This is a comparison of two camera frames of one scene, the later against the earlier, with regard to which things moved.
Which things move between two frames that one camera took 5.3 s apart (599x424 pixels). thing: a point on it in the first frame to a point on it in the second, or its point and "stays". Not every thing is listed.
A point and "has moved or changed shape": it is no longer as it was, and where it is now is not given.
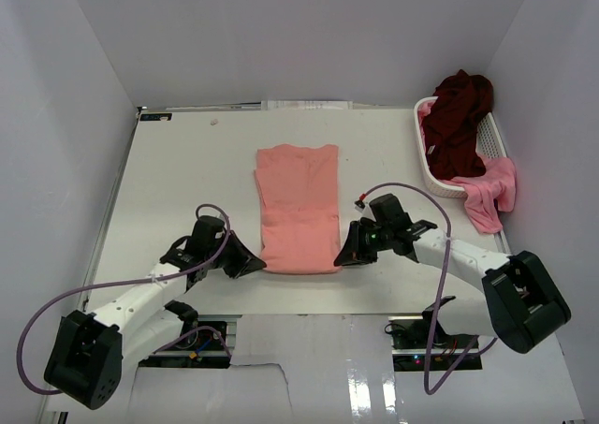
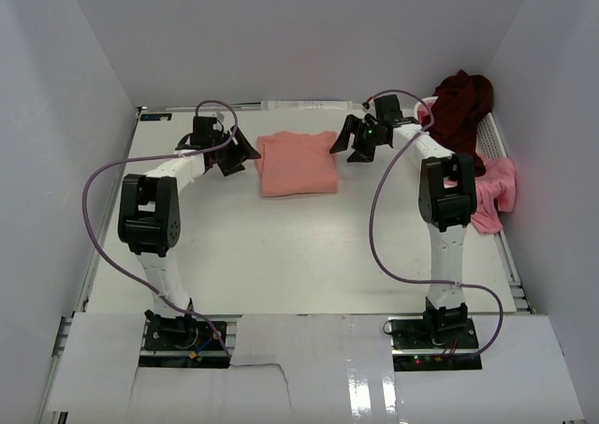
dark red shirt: [449, 125] stays
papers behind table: [303, 105] stays
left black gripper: [244, 260] to [241, 152]
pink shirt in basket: [493, 190] stays
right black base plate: [410, 336] stays
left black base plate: [200, 344] stays
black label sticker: [156, 117] stays
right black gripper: [354, 252] to [362, 153]
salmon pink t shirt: [298, 190] has moved or changed shape
